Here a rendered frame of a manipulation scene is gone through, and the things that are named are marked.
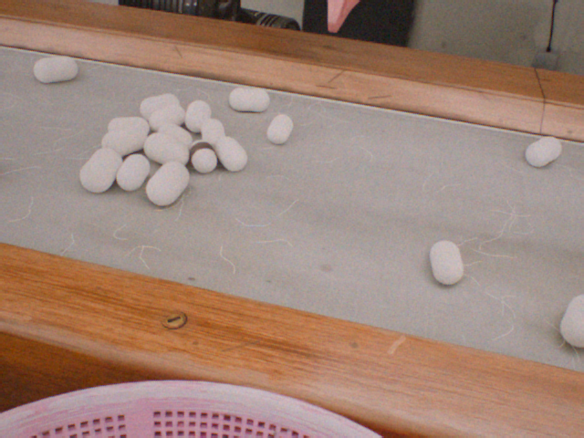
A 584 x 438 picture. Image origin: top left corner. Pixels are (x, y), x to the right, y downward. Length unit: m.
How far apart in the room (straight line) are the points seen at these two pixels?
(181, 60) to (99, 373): 0.38
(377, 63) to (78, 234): 0.34
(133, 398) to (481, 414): 0.14
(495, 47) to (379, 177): 2.09
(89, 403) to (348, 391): 0.10
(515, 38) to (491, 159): 2.01
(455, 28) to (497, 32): 0.16
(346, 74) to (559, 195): 0.22
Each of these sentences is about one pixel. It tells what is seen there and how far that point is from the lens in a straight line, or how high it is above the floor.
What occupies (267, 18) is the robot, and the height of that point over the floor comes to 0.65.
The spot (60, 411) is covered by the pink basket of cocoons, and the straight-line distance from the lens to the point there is 0.25.
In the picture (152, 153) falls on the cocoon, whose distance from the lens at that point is 0.43.
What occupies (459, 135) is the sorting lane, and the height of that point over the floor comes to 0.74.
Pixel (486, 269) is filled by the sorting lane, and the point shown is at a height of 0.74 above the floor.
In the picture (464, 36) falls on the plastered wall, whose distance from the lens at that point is 2.49.
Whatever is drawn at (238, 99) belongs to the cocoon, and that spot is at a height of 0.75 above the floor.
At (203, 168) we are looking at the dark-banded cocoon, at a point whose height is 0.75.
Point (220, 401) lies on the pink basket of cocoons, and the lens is 0.24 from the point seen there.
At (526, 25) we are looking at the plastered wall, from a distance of 2.49.
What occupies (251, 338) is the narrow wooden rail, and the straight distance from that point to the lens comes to 0.26.
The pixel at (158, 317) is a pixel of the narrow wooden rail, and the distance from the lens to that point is 0.27.
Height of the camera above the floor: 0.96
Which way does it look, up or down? 36 degrees down
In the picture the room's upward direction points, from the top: 5 degrees clockwise
